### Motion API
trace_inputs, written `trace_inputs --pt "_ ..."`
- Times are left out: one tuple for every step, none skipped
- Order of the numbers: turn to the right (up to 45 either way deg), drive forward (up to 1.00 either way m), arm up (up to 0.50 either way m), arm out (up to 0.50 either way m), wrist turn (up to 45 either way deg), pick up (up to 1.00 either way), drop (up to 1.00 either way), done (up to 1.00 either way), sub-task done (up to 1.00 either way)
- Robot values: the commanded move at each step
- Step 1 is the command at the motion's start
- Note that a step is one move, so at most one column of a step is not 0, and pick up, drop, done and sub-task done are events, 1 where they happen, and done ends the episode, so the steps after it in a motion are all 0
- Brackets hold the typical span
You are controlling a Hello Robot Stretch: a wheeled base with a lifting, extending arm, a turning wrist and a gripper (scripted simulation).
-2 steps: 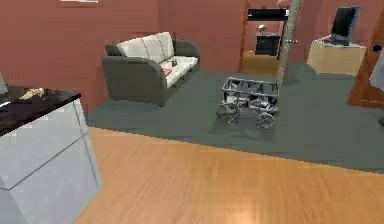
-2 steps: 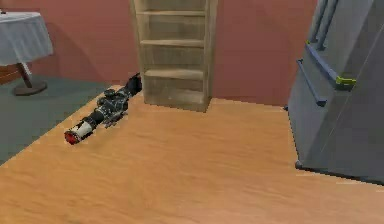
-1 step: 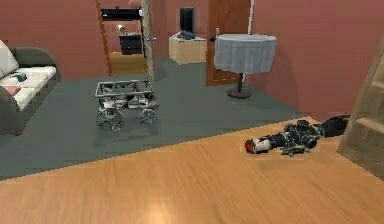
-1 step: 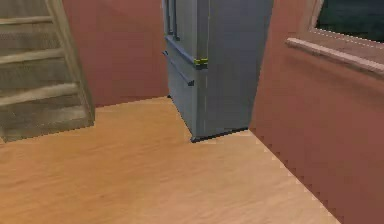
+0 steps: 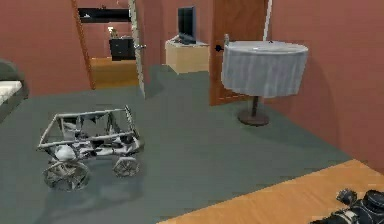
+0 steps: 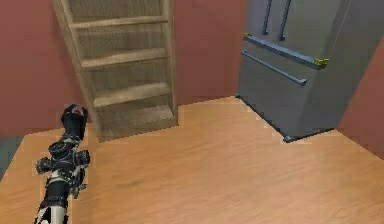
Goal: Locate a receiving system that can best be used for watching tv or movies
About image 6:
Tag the light wooden shelf unit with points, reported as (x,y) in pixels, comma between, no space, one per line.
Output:
(130,95)

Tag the grey fridge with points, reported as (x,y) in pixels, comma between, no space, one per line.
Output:
(293,100)

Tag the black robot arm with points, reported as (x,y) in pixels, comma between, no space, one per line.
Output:
(59,186)

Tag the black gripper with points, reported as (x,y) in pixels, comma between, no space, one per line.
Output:
(74,121)

